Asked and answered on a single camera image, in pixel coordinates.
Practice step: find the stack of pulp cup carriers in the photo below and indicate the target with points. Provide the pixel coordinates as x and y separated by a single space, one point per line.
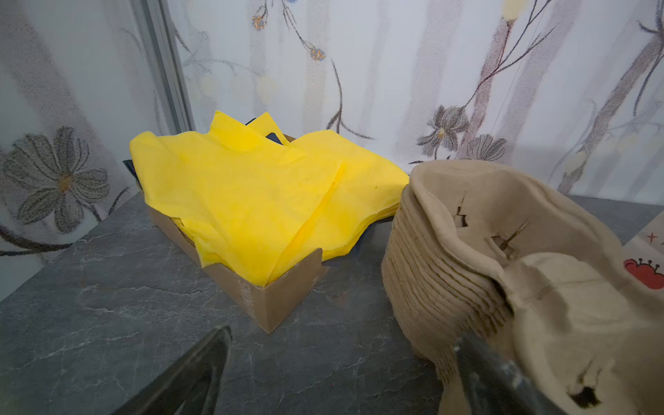
483 248

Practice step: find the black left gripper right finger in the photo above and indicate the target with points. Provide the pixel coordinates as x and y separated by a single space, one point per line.
493 385

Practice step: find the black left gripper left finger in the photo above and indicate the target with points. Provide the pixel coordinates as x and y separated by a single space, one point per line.
191 384

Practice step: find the red white paper gift bag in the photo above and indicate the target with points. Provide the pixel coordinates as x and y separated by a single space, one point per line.
643 255

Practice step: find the yellow napkin stack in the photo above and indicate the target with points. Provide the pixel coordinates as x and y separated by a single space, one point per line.
367 187

